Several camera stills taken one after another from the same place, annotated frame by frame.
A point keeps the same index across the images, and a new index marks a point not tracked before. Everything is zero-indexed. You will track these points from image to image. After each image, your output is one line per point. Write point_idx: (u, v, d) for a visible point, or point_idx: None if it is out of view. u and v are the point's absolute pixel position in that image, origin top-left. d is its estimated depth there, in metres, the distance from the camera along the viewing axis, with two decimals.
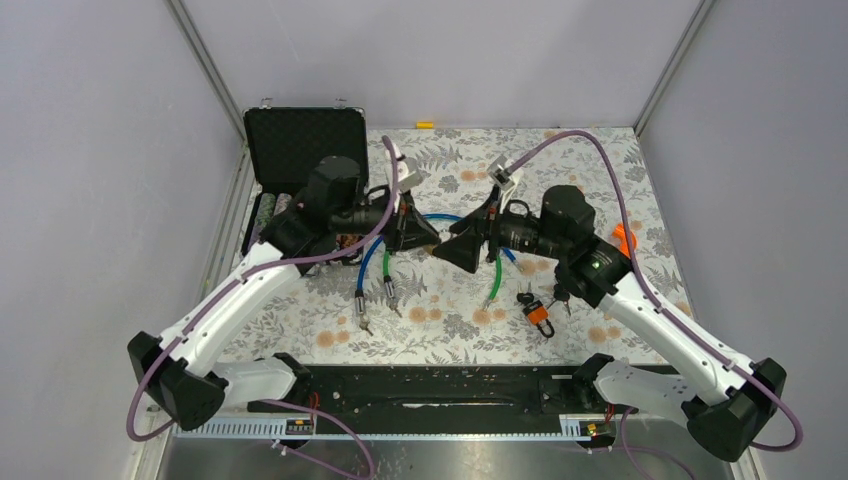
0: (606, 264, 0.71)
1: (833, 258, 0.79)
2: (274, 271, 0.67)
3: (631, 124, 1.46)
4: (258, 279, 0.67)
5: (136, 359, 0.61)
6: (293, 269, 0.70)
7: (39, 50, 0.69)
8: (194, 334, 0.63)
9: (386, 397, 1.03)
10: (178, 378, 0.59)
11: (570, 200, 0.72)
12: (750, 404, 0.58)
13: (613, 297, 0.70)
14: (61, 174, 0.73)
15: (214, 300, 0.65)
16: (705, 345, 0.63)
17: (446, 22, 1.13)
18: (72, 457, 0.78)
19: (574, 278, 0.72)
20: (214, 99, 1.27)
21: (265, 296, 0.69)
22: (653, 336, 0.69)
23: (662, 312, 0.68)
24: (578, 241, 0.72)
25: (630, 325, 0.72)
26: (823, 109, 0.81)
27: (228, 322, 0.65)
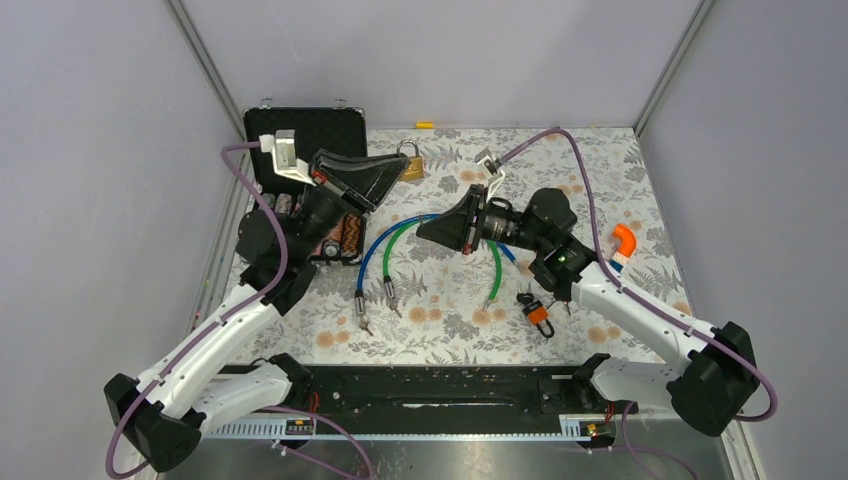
0: (573, 260, 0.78)
1: (831, 259, 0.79)
2: (253, 313, 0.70)
3: (631, 124, 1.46)
4: (237, 321, 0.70)
5: (109, 402, 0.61)
6: (270, 310, 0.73)
7: (40, 52, 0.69)
8: (172, 376, 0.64)
9: (387, 397, 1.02)
10: (152, 422, 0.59)
11: (562, 217, 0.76)
12: (713, 363, 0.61)
13: (579, 285, 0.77)
14: (61, 173, 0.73)
15: (194, 342, 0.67)
16: (664, 315, 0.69)
17: (445, 23, 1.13)
18: (74, 459, 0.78)
19: (546, 274, 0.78)
20: (213, 99, 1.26)
21: (242, 337, 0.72)
22: (624, 317, 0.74)
23: (623, 291, 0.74)
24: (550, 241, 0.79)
25: (601, 309, 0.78)
26: (823, 109, 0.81)
27: (205, 362, 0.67)
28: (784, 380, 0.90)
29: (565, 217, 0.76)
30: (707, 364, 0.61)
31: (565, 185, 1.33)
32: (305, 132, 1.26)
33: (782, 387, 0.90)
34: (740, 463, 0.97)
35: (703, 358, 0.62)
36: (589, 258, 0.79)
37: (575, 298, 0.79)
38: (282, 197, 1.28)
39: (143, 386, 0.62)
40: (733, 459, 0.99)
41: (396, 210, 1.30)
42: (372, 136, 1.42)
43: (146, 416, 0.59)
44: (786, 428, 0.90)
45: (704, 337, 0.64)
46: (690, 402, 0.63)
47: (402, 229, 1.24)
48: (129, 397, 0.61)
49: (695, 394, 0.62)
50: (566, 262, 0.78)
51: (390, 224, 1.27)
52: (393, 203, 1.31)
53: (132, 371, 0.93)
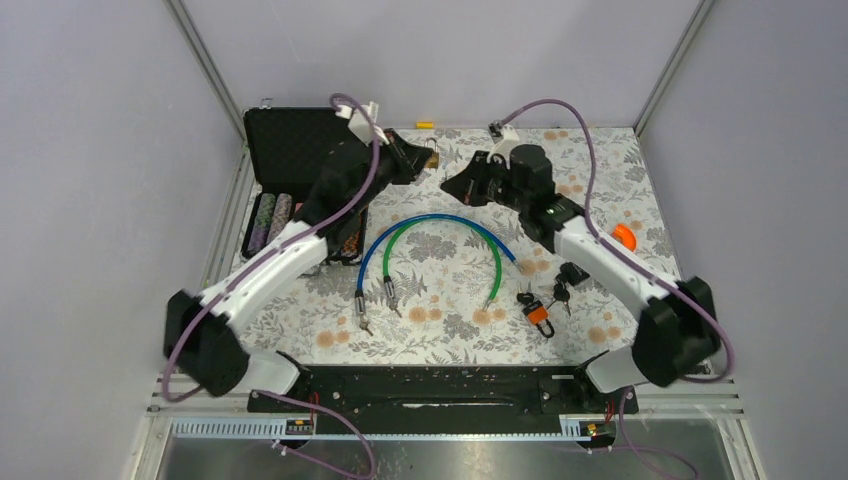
0: (562, 214, 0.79)
1: (830, 259, 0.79)
2: (309, 245, 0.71)
3: (631, 125, 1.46)
4: (294, 250, 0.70)
5: (173, 313, 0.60)
6: (322, 245, 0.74)
7: (41, 53, 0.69)
8: (236, 293, 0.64)
9: (386, 397, 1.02)
10: (219, 332, 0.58)
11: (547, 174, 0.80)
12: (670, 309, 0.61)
13: (560, 234, 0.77)
14: (62, 174, 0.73)
15: (254, 264, 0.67)
16: (630, 263, 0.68)
17: (445, 23, 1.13)
18: (74, 458, 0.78)
19: (532, 225, 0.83)
20: (213, 100, 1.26)
21: (293, 268, 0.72)
22: (594, 265, 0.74)
23: (600, 242, 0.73)
24: (535, 193, 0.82)
25: (575, 258, 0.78)
26: (823, 108, 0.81)
27: (265, 285, 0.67)
28: (785, 379, 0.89)
29: (540, 162, 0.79)
30: (663, 307, 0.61)
31: (565, 185, 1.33)
32: (305, 132, 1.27)
33: (783, 386, 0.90)
34: (740, 463, 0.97)
35: (661, 302, 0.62)
36: (577, 212, 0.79)
37: (555, 249, 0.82)
38: (282, 197, 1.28)
39: (208, 300, 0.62)
40: (733, 459, 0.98)
41: (396, 211, 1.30)
42: None
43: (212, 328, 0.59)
44: (785, 427, 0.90)
45: (667, 284, 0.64)
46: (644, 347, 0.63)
47: (402, 229, 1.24)
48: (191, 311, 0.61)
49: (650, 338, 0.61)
50: (553, 213, 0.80)
51: (390, 223, 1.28)
52: (393, 203, 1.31)
53: (130, 371, 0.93)
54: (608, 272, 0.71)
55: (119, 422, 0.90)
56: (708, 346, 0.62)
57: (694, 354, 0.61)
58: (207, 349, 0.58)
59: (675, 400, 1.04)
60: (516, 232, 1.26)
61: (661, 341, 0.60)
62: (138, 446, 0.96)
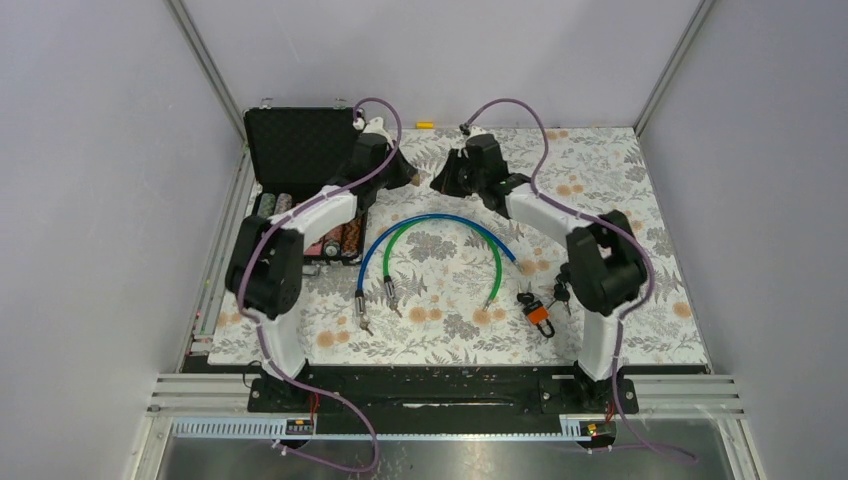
0: (513, 183, 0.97)
1: (831, 259, 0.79)
2: (346, 198, 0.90)
3: (631, 125, 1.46)
4: (338, 199, 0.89)
5: (251, 229, 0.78)
6: (351, 203, 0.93)
7: (40, 52, 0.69)
8: (299, 219, 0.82)
9: (387, 397, 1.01)
10: (290, 244, 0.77)
11: (495, 156, 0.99)
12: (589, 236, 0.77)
13: (511, 195, 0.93)
14: (61, 173, 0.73)
15: (310, 204, 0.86)
16: (562, 207, 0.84)
17: (444, 23, 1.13)
18: (75, 457, 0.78)
19: (490, 196, 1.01)
20: (214, 99, 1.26)
21: (333, 216, 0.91)
22: (537, 216, 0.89)
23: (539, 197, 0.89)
24: (489, 170, 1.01)
25: (524, 216, 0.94)
26: (824, 107, 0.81)
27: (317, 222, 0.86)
28: (785, 379, 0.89)
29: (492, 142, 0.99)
30: (585, 235, 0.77)
31: (565, 185, 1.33)
32: (305, 132, 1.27)
33: (784, 386, 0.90)
34: (740, 463, 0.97)
35: (583, 232, 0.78)
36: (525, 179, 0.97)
37: (509, 215, 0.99)
38: (283, 197, 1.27)
39: (279, 220, 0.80)
40: (733, 459, 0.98)
41: (396, 211, 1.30)
42: None
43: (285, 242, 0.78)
44: (786, 427, 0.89)
45: (590, 217, 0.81)
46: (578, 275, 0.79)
47: (402, 229, 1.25)
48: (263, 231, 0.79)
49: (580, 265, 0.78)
50: (506, 184, 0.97)
51: (390, 223, 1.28)
52: (393, 203, 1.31)
53: (130, 370, 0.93)
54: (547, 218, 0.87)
55: (118, 422, 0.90)
56: (633, 270, 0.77)
57: (621, 275, 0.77)
58: (281, 255, 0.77)
59: (676, 400, 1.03)
60: (515, 232, 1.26)
61: (587, 265, 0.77)
62: (138, 446, 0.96)
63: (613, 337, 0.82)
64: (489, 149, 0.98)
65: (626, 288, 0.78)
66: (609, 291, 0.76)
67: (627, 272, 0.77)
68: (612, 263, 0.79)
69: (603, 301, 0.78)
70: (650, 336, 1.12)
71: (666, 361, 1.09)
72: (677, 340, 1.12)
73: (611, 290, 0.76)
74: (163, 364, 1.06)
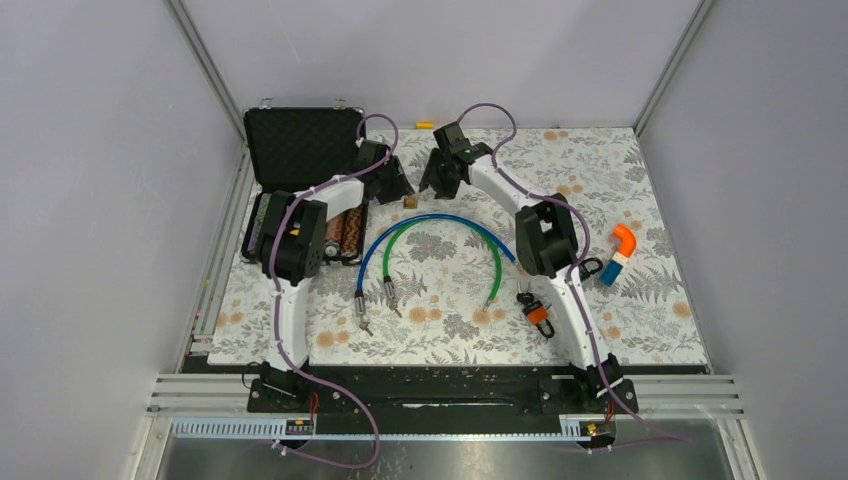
0: (474, 152, 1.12)
1: (829, 259, 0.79)
2: (358, 182, 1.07)
3: (631, 125, 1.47)
4: (349, 183, 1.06)
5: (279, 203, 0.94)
6: (361, 186, 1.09)
7: (39, 52, 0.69)
8: (319, 194, 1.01)
9: (386, 397, 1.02)
10: (316, 213, 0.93)
11: (457, 132, 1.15)
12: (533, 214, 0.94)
13: (472, 167, 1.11)
14: (60, 173, 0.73)
15: (327, 185, 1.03)
16: (515, 185, 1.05)
17: (445, 23, 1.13)
18: (77, 456, 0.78)
19: (454, 160, 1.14)
20: (213, 99, 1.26)
21: (345, 199, 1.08)
22: (496, 191, 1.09)
23: (498, 172, 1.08)
24: (453, 143, 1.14)
25: (485, 188, 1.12)
26: (823, 109, 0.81)
27: (333, 200, 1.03)
28: (785, 379, 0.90)
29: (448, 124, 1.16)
30: (530, 213, 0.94)
31: (565, 185, 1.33)
32: (305, 132, 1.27)
33: (784, 387, 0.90)
34: (740, 463, 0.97)
35: (529, 210, 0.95)
36: (485, 150, 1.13)
37: (471, 182, 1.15)
38: None
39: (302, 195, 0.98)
40: (733, 459, 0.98)
41: (396, 211, 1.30)
42: (372, 136, 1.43)
43: (311, 210, 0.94)
44: (785, 428, 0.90)
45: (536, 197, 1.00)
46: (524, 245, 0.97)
47: (402, 229, 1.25)
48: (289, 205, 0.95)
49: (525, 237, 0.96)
50: (470, 153, 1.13)
51: (390, 224, 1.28)
52: (393, 203, 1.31)
53: (130, 371, 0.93)
54: (504, 194, 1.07)
55: (119, 422, 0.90)
56: (568, 242, 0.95)
57: (556, 246, 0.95)
58: (308, 222, 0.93)
59: (676, 400, 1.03)
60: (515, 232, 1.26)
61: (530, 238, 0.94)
62: (138, 446, 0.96)
63: (572, 302, 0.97)
64: (448, 127, 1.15)
65: (561, 256, 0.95)
66: (545, 258, 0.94)
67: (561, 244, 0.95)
68: (551, 236, 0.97)
69: (541, 267, 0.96)
70: (650, 336, 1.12)
71: (666, 361, 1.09)
72: (677, 340, 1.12)
73: (547, 257, 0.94)
74: (163, 364, 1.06)
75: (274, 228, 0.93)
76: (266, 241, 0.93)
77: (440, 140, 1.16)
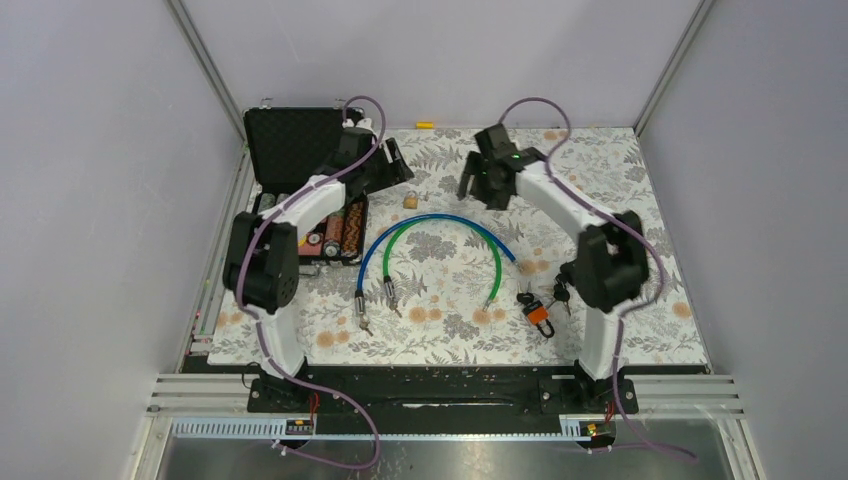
0: (524, 159, 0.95)
1: (829, 259, 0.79)
2: (335, 186, 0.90)
3: (631, 125, 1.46)
4: (327, 189, 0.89)
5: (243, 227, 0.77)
6: (341, 189, 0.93)
7: (40, 53, 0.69)
8: (290, 210, 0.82)
9: (386, 397, 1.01)
10: (285, 236, 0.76)
11: (502, 135, 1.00)
12: (601, 234, 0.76)
13: (521, 175, 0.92)
14: (61, 173, 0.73)
15: (300, 195, 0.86)
16: (577, 199, 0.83)
17: (445, 24, 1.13)
18: (77, 456, 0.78)
19: (499, 167, 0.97)
20: (213, 99, 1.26)
21: (324, 207, 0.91)
22: (550, 204, 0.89)
23: (553, 181, 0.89)
24: (497, 148, 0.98)
25: (534, 197, 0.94)
26: (822, 110, 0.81)
27: (310, 211, 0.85)
28: (784, 380, 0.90)
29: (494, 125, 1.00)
30: (596, 233, 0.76)
31: None
32: (305, 132, 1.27)
33: (784, 387, 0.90)
34: (740, 463, 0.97)
35: (595, 229, 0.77)
36: (537, 157, 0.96)
37: (518, 191, 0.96)
38: (282, 197, 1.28)
39: (270, 215, 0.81)
40: (733, 459, 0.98)
41: (396, 211, 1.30)
42: None
43: (279, 233, 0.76)
44: (785, 428, 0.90)
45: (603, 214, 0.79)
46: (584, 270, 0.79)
47: (402, 229, 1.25)
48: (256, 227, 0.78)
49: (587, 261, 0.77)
50: (519, 158, 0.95)
51: (390, 224, 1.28)
52: (394, 203, 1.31)
53: (129, 371, 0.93)
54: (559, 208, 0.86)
55: (118, 422, 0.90)
56: (638, 271, 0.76)
57: (626, 276, 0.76)
58: (277, 247, 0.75)
59: (676, 401, 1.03)
60: (516, 232, 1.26)
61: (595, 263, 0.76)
62: (138, 446, 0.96)
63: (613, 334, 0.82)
64: (494, 129, 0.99)
65: (628, 288, 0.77)
66: (611, 288, 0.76)
67: (631, 273, 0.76)
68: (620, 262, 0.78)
69: (604, 299, 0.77)
70: (650, 336, 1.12)
71: (666, 361, 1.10)
72: (677, 340, 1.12)
73: (613, 289, 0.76)
74: (163, 364, 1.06)
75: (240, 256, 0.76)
76: (232, 272, 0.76)
77: (481, 145, 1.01)
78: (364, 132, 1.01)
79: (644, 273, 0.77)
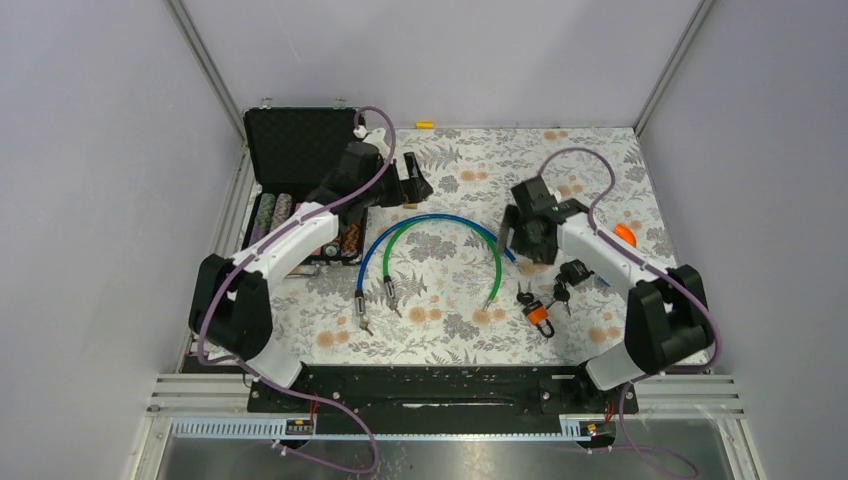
0: (566, 211, 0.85)
1: (829, 259, 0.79)
2: (326, 219, 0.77)
3: (631, 125, 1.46)
4: (313, 224, 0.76)
5: (211, 273, 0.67)
6: (333, 222, 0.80)
7: (40, 53, 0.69)
8: (266, 254, 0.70)
9: (386, 398, 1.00)
10: (253, 288, 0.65)
11: (541, 186, 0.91)
12: (655, 290, 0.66)
13: (563, 229, 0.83)
14: (61, 172, 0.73)
15: (280, 232, 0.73)
16: (626, 252, 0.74)
17: (445, 23, 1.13)
18: (77, 457, 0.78)
19: (538, 220, 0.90)
20: (213, 99, 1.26)
21: (309, 244, 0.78)
22: (595, 258, 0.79)
23: (598, 234, 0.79)
24: (535, 201, 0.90)
25: (576, 250, 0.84)
26: (823, 109, 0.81)
27: (291, 252, 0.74)
28: (785, 380, 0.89)
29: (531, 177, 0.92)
30: (650, 290, 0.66)
31: (565, 185, 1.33)
32: (305, 132, 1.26)
33: (784, 387, 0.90)
34: (740, 463, 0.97)
35: (648, 286, 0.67)
36: (580, 209, 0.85)
37: (560, 246, 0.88)
38: (283, 197, 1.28)
39: (242, 259, 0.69)
40: (733, 459, 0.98)
41: (396, 211, 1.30)
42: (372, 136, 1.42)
43: (247, 286, 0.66)
44: (785, 428, 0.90)
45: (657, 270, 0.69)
46: (634, 331, 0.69)
47: (402, 229, 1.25)
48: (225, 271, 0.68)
49: (640, 322, 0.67)
50: (559, 211, 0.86)
51: (390, 223, 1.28)
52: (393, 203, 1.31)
53: (129, 371, 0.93)
54: (606, 262, 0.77)
55: (118, 423, 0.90)
56: (699, 333, 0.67)
57: (682, 338, 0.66)
58: (244, 303, 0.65)
59: (675, 400, 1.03)
60: None
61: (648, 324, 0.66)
62: (138, 446, 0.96)
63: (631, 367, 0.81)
64: (530, 181, 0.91)
65: (685, 352, 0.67)
66: (667, 353, 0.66)
67: (691, 335, 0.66)
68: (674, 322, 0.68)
69: (659, 365, 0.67)
70: None
71: None
72: None
73: (669, 354, 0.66)
74: (163, 364, 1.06)
75: (208, 303, 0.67)
76: (197, 321, 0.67)
77: (518, 198, 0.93)
78: (369, 152, 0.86)
79: (707, 335, 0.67)
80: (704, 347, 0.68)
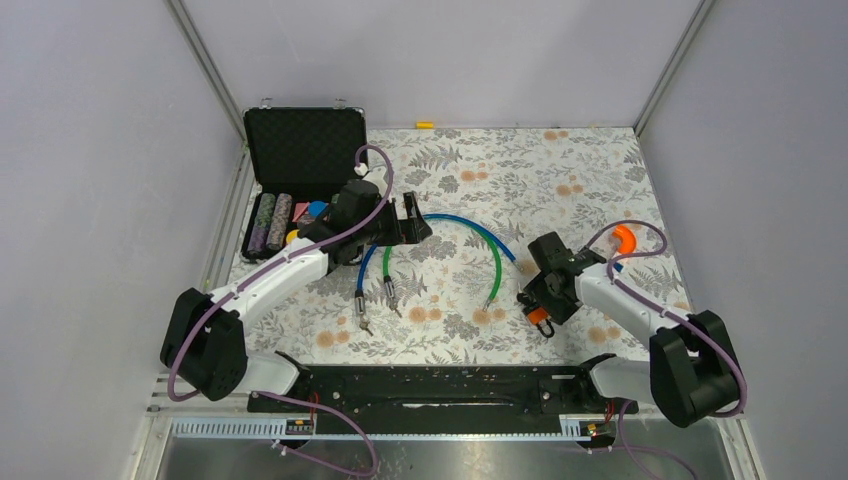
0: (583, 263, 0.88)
1: (829, 258, 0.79)
2: (315, 257, 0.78)
3: (631, 125, 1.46)
4: (301, 261, 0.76)
5: (186, 308, 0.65)
6: (323, 259, 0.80)
7: (39, 51, 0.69)
8: (245, 293, 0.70)
9: (386, 397, 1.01)
10: (227, 330, 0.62)
11: (554, 242, 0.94)
12: (677, 338, 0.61)
13: (579, 278, 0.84)
14: (61, 169, 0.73)
15: (266, 268, 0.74)
16: (644, 299, 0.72)
17: (445, 23, 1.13)
18: (76, 456, 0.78)
19: (556, 273, 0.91)
20: (213, 98, 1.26)
21: (294, 282, 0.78)
22: (612, 305, 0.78)
23: (614, 283, 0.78)
24: (551, 256, 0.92)
25: (596, 301, 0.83)
26: (823, 108, 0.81)
27: (272, 292, 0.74)
28: (785, 380, 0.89)
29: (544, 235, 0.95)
30: (672, 338, 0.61)
31: (565, 185, 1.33)
32: (304, 132, 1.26)
33: (785, 387, 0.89)
34: (740, 463, 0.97)
35: (669, 333, 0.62)
36: (596, 259, 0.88)
37: (579, 297, 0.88)
38: (283, 197, 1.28)
39: (220, 296, 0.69)
40: (733, 459, 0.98)
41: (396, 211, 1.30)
42: (372, 135, 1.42)
43: (219, 328, 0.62)
44: (785, 427, 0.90)
45: (676, 316, 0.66)
46: (659, 381, 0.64)
47: None
48: (203, 305, 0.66)
49: (663, 371, 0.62)
50: (575, 262, 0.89)
51: None
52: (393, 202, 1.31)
53: (129, 371, 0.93)
54: (625, 310, 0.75)
55: (117, 423, 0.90)
56: (730, 382, 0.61)
57: (711, 388, 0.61)
58: (215, 345, 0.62)
59: None
60: (516, 232, 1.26)
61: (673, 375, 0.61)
62: (138, 446, 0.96)
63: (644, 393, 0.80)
64: (543, 237, 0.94)
65: (717, 402, 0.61)
66: (697, 405, 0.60)
67: (720, 384, 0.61)
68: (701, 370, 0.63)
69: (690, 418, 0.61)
70: None
71: None
72: None
73: (699, 405, 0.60)
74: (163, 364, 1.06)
75: (181, 339, 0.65)
76: (170, 357, 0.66)
77: (535, 254, 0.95)
78: (368, 189, 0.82)
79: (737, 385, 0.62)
80: (734, 399, 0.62)
